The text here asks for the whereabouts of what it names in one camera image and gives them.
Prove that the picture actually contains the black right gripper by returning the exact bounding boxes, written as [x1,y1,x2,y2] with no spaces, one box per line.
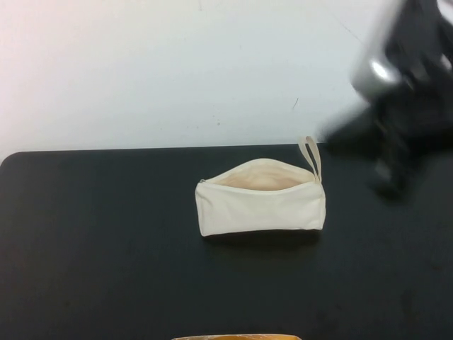
[323,81,453,201]

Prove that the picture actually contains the cream fabric pencil case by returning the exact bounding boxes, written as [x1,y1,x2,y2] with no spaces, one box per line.
[194,135,327,237]

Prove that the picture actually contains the yellow brown cardboard box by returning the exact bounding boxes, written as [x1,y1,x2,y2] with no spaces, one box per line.
[171,333,299,340]

